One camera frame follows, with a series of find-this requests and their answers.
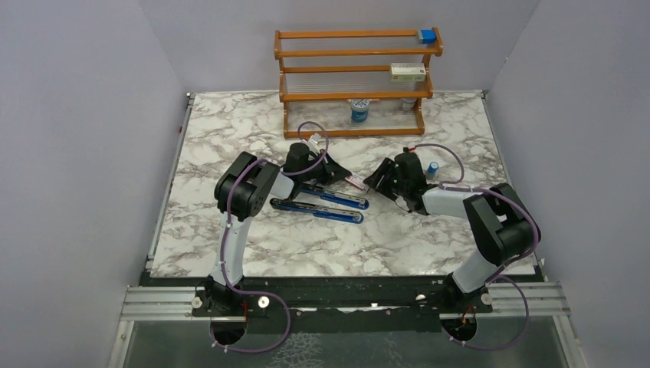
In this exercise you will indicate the blue box on top shelf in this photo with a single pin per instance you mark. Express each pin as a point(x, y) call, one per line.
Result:
point(427, 36)

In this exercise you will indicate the blue white cup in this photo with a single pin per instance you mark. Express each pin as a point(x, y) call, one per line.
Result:
point(359, 109)

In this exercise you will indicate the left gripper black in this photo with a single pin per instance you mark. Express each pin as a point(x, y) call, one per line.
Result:
point(331, 170)

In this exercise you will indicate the white small jar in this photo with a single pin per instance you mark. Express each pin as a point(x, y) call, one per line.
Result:
point(408, 104)

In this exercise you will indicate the orange wooden shelf rack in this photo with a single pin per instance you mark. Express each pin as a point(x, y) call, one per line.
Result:
point(321, 71)

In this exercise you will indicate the small blue capped cylinder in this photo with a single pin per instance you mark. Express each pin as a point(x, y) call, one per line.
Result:
point(431, 170)

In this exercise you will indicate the white green carton box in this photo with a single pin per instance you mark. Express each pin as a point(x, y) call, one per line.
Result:
point(408, 72)

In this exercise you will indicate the blue stapler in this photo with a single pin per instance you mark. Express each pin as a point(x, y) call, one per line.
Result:
point(326, 204)

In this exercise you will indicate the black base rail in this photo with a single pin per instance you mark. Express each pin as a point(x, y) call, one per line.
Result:
point(339, 305)

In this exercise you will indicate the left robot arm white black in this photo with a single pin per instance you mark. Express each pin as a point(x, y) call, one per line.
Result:
point(249, 183)

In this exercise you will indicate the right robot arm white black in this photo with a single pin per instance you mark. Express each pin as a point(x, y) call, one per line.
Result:
point(503, 229)

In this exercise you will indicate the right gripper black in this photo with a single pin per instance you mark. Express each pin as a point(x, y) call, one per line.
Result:
point(386, 168)

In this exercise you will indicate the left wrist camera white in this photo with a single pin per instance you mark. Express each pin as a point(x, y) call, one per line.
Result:
point(316, 143)

